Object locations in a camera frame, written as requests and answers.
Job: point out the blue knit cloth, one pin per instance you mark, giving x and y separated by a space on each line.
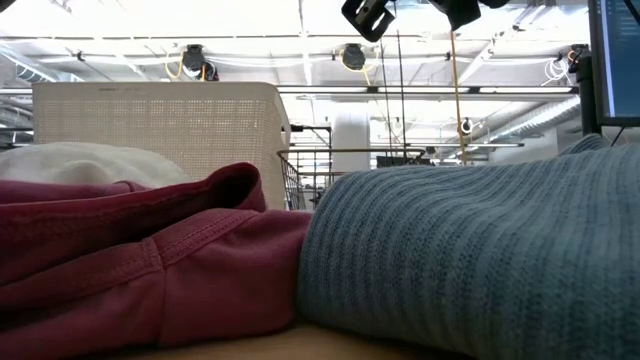
475 250

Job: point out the white cloth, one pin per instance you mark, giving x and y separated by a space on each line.
85 165

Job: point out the maroon cloth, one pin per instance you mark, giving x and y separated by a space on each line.
150 280

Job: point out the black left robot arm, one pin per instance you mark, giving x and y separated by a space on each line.
4 3

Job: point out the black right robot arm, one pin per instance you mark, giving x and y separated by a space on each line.
462 12

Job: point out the ceiling light strip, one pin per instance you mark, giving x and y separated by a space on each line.
425 90

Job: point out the white building column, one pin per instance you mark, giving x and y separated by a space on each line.
351 142

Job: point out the white perforated plastic bin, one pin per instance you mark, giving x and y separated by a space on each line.
175 125

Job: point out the black computer monitor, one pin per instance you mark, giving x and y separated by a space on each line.
620 60

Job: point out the silver ventilation duct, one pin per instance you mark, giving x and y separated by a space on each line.
545 117

